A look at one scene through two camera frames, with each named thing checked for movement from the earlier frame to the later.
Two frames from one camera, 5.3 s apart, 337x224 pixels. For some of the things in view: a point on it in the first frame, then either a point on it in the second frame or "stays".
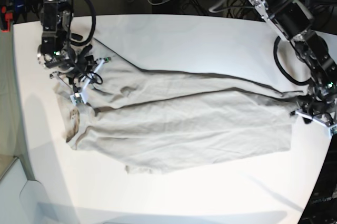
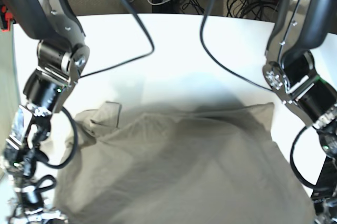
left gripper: x=81 y=78 to x=30 y=207
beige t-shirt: x=147 y=120 to x=197 y=164
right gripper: x=323 y=112 to x=325 y=203
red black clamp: x=6 y=17 stays
